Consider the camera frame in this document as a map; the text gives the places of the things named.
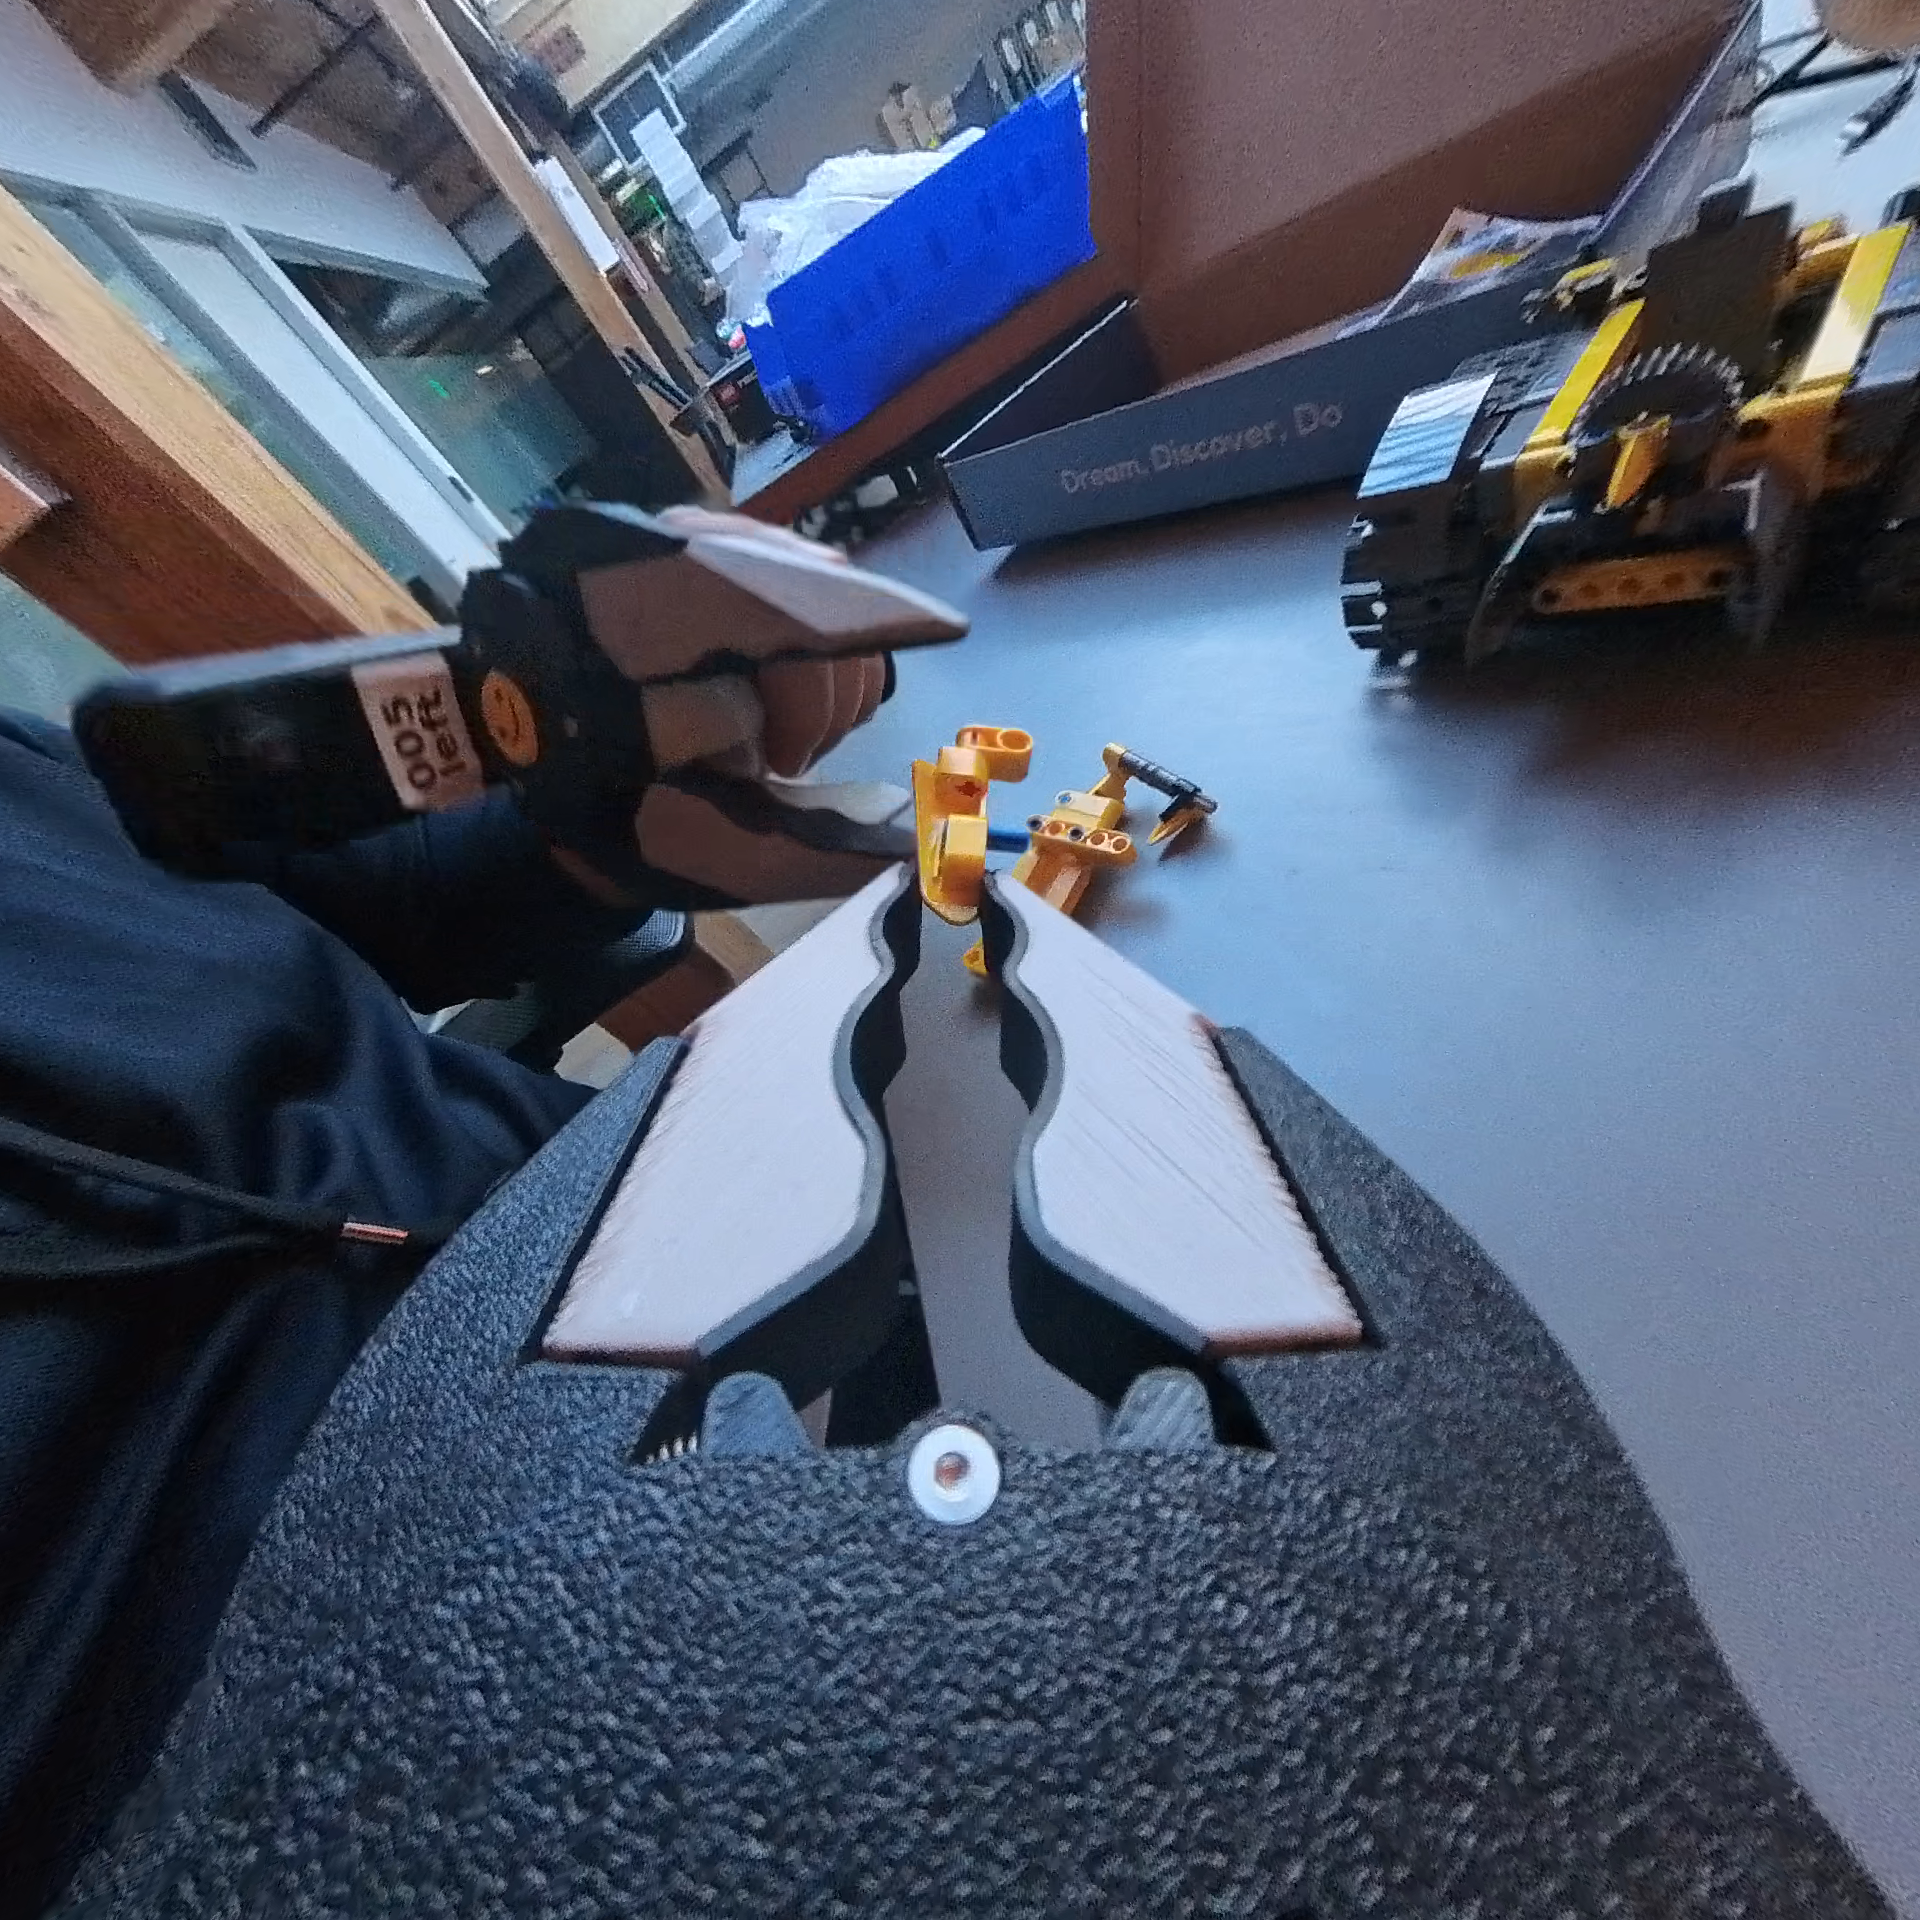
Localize blue plastic bin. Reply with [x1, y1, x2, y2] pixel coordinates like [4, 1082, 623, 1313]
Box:
[742, 65, 1099, 444]

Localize person in navy shirt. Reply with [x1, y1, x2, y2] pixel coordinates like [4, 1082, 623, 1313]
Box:
[0, 704, 708, 1920]

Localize white plastic bags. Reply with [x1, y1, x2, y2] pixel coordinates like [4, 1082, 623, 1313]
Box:
[732, 142, 1000, 324]

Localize wooden rail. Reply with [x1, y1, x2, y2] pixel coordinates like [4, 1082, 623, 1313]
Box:
[0, 185, 451, 669]

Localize brown cardboard box grey flap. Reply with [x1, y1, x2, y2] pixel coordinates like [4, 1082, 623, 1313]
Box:
[935, 0, 1780, 553]

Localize person's left forearm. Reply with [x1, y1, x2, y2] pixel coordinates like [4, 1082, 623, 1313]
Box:
[223, 780, 699, 1052]

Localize yellow striped toy brick assembly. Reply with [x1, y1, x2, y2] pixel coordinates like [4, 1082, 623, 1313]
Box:
[908, 723, 1039, 979]

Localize yellow brick part black pins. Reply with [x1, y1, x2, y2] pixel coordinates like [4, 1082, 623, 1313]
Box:
[1012, 741, 1219, 920]

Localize black jacket drawstring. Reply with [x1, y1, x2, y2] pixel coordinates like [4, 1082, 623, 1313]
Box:
[0, 1116, 409, 1279]

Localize person's left hand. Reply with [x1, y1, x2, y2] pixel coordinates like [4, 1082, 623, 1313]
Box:
[656, 503, 902, 785]

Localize yellow grey toy brick excavator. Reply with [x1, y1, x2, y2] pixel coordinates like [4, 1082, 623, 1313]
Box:
[1337, 180, 1920, 669]

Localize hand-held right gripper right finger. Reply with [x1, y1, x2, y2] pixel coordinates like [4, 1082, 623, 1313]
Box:
[982, 874, 1367, 1411]

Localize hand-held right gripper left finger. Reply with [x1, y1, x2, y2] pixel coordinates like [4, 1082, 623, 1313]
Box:
[540, 866, 940, 1411]

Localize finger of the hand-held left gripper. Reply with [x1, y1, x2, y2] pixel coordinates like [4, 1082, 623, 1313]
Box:
[574, 528, 972, 672]
[634, 774, 919, 911]

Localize brown wooden table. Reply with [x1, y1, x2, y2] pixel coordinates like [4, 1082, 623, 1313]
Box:
[726, 245, 1149, 528]

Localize wooden pillar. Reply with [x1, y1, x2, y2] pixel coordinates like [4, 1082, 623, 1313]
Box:
[373, 0, 737, 503]

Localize yellow black sticker leaflet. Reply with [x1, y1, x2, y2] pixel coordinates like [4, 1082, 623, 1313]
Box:
[1375, 205, 1609, 336]

